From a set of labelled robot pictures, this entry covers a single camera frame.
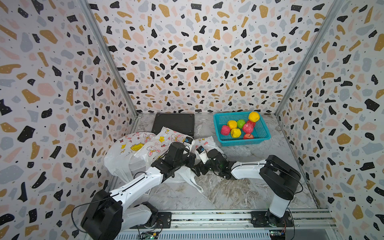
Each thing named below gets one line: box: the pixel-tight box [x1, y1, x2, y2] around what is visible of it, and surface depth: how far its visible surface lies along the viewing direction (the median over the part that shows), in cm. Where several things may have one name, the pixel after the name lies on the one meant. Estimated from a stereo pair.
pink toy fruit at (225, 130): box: [220, 125, 231, 136], surface depth 108 cm
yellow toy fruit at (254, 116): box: [249, 111, 260, 123], surface depth 108 cm
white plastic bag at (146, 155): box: [132, 126, 184, 168], surface depth 84 cm
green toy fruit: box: [237, 119, 246, 129], surface depth 111 cm
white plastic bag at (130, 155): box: [104, 131, 157, 183], surface depth 90 cm
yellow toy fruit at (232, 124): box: [227, 120, 237, 129], surface depth 111 cm
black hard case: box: [151, 113, 195, 138], surface depth 115 cm
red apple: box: [243, 133, 254, 140], surface depth 105 cm
